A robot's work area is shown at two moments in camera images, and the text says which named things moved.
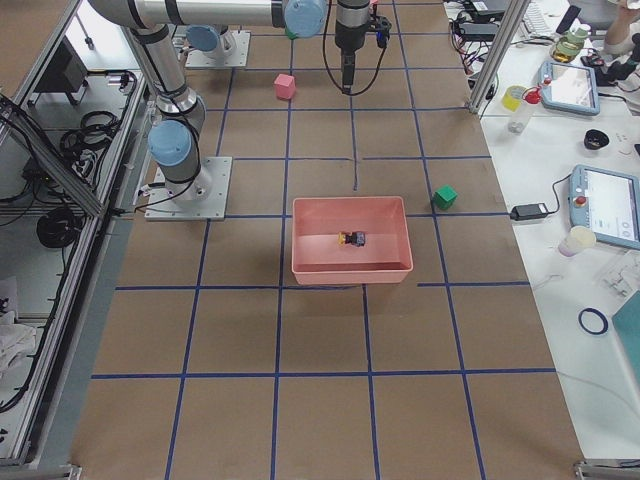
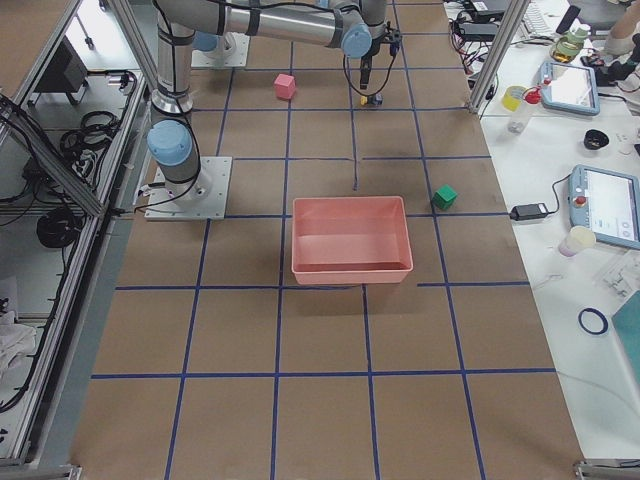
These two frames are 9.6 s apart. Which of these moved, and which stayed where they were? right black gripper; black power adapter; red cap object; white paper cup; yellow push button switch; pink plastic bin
Moved: right black gripper; yellow push button switch
Stayed: black power adapter; pink plastic bin; white paper cup; red cap object
